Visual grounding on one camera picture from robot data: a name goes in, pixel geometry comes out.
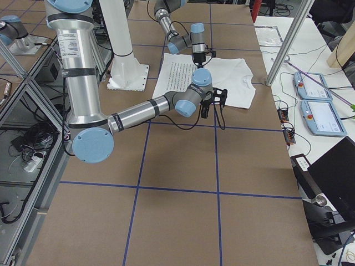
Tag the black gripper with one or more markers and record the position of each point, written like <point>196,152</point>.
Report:
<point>199,58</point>
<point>206,103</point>

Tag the white long-sleeve printed shirt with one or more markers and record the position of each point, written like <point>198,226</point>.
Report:
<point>231,74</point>

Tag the plastic sheet with black border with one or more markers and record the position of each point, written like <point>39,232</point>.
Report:
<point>268,36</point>

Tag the far blue teach pendant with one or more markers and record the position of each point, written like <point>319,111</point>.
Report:
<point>309,90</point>

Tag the blue teach pendant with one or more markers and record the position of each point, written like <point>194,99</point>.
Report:
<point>322,119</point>
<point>309,90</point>

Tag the near blue teach pendant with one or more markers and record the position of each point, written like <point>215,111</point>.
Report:
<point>322,119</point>

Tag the black laptop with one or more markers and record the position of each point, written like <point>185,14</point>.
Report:
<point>334,175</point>

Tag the metal reacher grabber tool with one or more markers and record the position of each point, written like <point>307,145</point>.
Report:
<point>287,61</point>

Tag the black monitor stand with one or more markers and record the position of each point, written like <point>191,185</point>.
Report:
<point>328,228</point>

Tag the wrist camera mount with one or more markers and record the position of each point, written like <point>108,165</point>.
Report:
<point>211,52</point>
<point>219,96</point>

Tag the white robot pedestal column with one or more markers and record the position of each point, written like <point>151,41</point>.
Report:
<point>126,72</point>

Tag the aluminium frame post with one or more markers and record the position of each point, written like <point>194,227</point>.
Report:
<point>295,26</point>

